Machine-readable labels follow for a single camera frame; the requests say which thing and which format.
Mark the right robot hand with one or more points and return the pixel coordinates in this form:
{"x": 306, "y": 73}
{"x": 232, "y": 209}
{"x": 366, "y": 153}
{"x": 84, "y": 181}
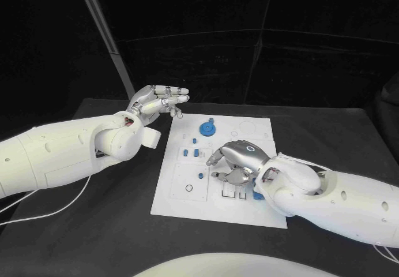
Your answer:
{"x": 240, "y": 155}

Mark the grey metal pole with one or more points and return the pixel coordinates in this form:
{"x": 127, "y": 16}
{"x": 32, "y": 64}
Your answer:
{"x": 110, "y": 47}

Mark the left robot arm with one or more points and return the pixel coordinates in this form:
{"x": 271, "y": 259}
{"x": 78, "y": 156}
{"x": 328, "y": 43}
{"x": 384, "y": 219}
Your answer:
{"x": 62, "y": 151}

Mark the blue gear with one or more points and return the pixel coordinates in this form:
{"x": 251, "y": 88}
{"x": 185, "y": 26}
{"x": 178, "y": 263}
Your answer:
{"x": 208, "y": 128}

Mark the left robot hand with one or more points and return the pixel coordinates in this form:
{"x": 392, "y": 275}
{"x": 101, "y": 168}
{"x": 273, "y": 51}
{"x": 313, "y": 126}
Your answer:
{"x": 156, "y": 101}

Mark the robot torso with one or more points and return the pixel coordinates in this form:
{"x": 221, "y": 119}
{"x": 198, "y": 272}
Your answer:
{"x": 237, "y": 267}

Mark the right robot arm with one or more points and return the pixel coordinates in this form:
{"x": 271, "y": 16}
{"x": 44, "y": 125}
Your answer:
{"x": 328, "y": 201}

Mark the blue block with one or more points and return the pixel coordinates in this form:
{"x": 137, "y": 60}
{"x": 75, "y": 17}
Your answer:
{"x": 257, "y": 195}

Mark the white task board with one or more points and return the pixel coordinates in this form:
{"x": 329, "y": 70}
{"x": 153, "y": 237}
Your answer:
{"x": 215, "y": 205}

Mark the blue plug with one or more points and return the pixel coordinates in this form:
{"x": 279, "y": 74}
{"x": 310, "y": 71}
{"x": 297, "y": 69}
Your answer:
{"x": 186, "y": 152}
{"x": 196, "y": 152}

